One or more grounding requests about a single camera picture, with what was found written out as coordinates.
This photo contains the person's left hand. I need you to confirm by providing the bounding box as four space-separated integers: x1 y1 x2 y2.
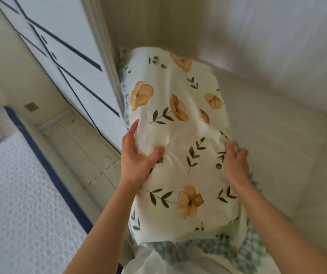
120 119 165 189

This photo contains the person's right hand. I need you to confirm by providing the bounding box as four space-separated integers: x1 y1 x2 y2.
223 140 250 187

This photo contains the floral white pillow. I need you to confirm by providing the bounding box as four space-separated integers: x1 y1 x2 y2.
118 47 268 274

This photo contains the person's right forearm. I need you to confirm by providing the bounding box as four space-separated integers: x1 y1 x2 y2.
232 177 327 274

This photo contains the person's left forearm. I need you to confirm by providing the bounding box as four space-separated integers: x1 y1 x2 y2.
64 180 147 274

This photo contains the white cushioned sofa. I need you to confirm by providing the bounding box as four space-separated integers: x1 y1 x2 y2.
195 0 327 274

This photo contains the white wardrobe with dark lines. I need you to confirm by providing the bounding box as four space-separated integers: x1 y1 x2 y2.
0 0 124 139

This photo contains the white mattress with blue edge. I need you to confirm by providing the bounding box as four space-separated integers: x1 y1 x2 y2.
0 107 95 274

